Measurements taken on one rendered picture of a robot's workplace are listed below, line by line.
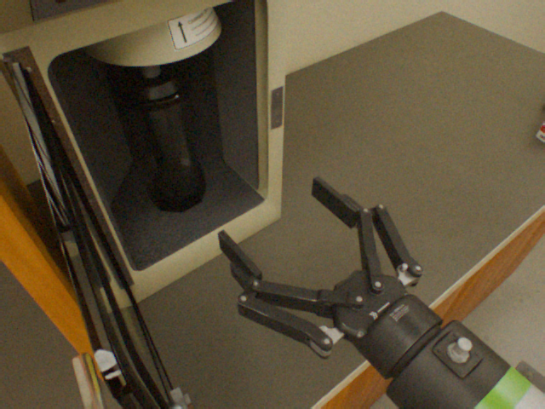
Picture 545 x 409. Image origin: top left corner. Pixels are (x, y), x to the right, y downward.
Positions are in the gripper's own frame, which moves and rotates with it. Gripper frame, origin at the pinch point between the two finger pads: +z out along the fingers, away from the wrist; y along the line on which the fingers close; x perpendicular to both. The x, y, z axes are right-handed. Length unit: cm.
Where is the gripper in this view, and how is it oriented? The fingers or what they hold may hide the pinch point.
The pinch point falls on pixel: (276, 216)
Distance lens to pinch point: 48.3
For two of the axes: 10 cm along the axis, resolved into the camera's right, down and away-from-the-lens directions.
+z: -6.1, -5.9, 5.3
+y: -7.9, 4.5, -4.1
